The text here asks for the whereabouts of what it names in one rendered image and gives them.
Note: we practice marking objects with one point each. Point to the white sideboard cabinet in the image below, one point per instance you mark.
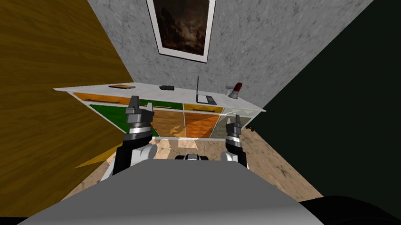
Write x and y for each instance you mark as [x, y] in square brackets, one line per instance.
[179, 94]

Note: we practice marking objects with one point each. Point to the orange drawer front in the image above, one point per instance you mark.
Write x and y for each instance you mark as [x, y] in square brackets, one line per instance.
[102, 98]

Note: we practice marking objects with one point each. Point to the orange cupboard door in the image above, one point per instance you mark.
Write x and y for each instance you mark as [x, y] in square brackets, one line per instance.
[199, 125]

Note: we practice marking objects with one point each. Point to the green cupboard door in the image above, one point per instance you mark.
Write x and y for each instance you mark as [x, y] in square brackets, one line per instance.
[112, 115]

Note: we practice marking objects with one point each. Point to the small black box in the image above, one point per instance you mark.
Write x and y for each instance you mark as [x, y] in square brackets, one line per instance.
[166, 87]

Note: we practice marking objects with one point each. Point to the orange book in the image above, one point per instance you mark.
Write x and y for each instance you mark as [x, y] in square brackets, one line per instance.
[121, 86]

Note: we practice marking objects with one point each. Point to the pale grey drawer front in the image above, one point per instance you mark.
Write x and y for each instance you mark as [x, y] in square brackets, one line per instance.
[237, 111]

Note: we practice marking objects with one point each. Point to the yellow drawer front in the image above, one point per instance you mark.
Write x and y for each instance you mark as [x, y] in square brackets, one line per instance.
[203, 108]

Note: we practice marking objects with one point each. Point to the open laptop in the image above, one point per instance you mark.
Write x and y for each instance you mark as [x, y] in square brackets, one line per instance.
[205, 98]

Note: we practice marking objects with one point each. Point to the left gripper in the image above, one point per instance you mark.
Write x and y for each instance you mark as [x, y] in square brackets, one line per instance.
[138, 116]

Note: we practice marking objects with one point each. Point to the olive grey cupboard door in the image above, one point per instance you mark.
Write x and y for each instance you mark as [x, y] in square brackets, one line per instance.
[220, 126]

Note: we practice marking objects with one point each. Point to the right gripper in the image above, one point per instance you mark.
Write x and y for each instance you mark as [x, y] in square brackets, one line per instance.
[233, 129]

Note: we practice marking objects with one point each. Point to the grey and red appliance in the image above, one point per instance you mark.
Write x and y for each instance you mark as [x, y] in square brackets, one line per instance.
[234, 90]

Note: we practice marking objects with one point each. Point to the framed dark picture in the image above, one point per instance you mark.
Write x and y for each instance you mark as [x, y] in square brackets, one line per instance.
[181, 18]

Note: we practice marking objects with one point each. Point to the brown cupboard door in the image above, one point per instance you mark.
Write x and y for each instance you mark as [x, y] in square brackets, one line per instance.
[168, 124]

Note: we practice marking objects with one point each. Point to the green drawer front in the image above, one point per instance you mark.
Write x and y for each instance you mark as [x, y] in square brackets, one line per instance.
[167, 105]

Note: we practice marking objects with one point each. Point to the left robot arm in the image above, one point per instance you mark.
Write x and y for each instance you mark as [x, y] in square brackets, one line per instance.
[130, 155]

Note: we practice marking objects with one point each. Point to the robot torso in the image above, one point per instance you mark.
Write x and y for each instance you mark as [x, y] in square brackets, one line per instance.
[189, 206]

